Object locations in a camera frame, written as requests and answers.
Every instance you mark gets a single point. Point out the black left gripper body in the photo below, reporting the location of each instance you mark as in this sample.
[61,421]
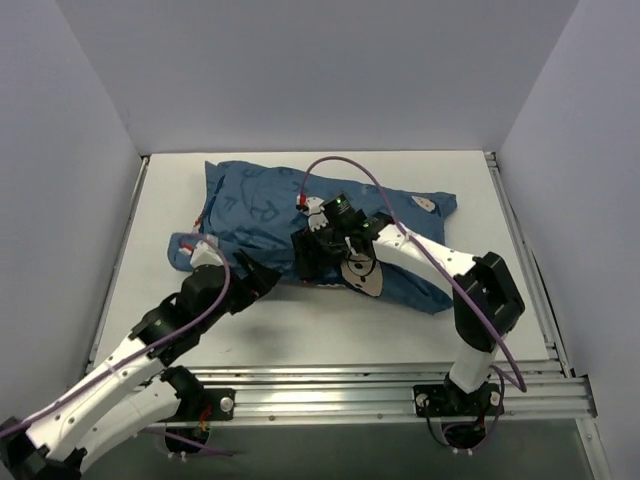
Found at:
[251,279]

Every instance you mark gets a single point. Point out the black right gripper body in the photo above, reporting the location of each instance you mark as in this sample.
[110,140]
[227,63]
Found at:
[306,248]

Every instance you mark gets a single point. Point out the blue cartoon print pillowcase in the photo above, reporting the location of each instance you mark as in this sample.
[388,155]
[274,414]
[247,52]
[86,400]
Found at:
[252,207]

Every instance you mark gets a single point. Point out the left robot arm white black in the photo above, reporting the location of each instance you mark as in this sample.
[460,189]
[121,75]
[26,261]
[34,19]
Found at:
[139,383]

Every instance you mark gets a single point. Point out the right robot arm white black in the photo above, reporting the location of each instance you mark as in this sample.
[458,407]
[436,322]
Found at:
[486,301]

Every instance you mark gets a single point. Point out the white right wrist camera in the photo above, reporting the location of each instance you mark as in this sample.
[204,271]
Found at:
[313,208]

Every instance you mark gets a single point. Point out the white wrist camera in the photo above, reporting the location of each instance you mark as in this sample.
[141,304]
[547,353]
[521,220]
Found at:
[200,254]
[313,208]

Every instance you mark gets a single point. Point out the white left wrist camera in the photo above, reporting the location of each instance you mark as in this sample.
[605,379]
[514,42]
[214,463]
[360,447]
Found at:
[200,254]

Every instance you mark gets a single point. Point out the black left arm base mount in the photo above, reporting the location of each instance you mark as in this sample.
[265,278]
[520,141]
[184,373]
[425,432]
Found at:
[216,404]

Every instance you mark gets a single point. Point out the aluminium front rail frame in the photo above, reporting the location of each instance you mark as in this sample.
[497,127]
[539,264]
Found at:
[380,393]

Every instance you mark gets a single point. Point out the aluminium left side rail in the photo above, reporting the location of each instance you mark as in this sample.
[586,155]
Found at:
[139,184]

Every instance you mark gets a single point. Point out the aluminium rail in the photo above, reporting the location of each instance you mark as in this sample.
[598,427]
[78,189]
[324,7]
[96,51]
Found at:
[139,184]
[534,282]

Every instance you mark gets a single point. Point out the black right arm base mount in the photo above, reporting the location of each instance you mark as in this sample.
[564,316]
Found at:
[448,400]

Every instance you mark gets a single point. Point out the aluminium right side rail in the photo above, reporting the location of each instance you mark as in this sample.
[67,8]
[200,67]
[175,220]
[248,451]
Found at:
[534,282]

